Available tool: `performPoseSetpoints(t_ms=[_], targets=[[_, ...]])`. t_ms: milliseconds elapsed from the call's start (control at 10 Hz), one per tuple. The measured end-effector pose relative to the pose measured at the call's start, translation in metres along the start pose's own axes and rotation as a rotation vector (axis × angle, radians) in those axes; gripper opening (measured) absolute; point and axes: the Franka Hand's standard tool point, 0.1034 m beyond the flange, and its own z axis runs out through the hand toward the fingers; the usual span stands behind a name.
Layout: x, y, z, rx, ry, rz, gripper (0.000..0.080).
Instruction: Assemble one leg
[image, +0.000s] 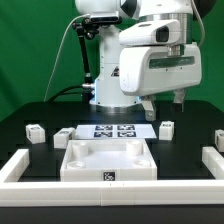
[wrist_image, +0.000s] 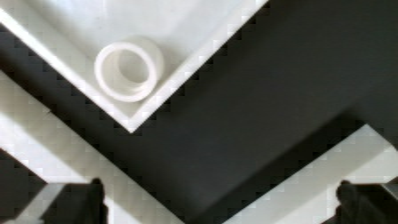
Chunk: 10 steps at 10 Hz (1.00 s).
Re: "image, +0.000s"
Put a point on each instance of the white U-shaped fence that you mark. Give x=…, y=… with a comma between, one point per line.
x=15, y=193

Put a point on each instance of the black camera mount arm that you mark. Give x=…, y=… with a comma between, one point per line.
x=85, y=50

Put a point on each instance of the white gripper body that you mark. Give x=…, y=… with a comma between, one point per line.
x=150, y=70

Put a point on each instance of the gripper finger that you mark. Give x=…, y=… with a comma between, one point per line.
x=149, y=107
x=178, y=101

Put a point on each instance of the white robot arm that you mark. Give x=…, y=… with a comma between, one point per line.
x=142, y=23

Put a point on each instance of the white marker sheet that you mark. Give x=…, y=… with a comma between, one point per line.
x=115, y=131

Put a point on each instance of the grey mounted camera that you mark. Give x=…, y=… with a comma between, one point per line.
x=104, y=17

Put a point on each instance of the white square tabletop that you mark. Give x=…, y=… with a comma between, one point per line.
x=108, y=160

